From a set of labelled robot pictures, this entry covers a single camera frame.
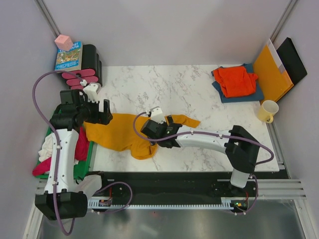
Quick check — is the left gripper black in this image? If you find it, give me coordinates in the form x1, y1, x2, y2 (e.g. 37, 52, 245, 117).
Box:
77, 95, 112, 125

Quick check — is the yellow t shirt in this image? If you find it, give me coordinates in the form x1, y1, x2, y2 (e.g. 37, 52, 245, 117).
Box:
83, 113, 201, 161

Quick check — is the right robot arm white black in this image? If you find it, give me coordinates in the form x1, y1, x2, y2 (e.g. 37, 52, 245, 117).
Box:
141, 119, 261, 196

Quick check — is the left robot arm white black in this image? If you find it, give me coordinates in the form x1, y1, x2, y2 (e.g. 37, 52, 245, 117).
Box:
35, 90, 113, 221

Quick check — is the black pink drawer organizer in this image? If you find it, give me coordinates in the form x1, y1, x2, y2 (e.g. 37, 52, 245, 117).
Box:
61, 44, 103, 89

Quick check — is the magenta t shirt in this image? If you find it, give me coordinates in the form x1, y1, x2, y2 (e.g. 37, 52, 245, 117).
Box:
32, 127, 90, 177

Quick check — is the colourful paperback book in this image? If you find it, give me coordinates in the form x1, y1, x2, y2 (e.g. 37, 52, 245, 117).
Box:
55, 41, 83, 72

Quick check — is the white t shirt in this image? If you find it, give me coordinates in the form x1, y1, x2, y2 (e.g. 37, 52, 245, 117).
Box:
37, 134, 80, 165

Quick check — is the pink cube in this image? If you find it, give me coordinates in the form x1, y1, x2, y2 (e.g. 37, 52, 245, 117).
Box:
54, 34, 73, 51

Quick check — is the orange folded t shirt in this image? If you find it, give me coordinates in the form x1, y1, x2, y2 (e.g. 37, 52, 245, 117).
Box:
213, 66, 258, 98

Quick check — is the blue folded t shirt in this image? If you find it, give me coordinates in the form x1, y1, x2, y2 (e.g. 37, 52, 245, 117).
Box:
211, 63, 264, 104

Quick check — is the yellow mug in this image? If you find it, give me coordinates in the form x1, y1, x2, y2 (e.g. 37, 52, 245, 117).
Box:
257, 100, 279, 123

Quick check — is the orange padded envelope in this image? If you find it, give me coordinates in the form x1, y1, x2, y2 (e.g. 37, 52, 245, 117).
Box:
253, 40, 294, 102

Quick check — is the black flat board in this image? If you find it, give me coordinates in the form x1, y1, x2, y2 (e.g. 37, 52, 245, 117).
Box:
277, 37, 308, 85

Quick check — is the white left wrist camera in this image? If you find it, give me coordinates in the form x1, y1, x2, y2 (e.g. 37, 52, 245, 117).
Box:
80, 79, 102, 103

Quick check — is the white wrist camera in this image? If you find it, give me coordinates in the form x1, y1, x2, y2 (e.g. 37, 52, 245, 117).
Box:
147, 106, 166, 124
80, 79, 102, 103

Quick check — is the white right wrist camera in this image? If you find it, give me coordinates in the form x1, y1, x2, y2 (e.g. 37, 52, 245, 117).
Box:
147, 106, 166, 124

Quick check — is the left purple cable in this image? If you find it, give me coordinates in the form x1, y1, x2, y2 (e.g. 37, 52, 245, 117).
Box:
32, 71, 133, 236

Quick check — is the purple cable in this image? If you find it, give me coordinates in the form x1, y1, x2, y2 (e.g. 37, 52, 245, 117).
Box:
133, 111, 275, 216
32, 71, 133, 236

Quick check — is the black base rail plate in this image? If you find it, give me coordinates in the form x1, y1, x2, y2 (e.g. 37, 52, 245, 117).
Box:
98, 171, 259, 205

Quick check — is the white cable duct strip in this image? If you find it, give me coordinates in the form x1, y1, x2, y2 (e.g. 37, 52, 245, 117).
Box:
88, 197, 247, 211

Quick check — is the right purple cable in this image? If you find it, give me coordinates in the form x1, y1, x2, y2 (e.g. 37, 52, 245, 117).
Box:
133, 111, 275, 216

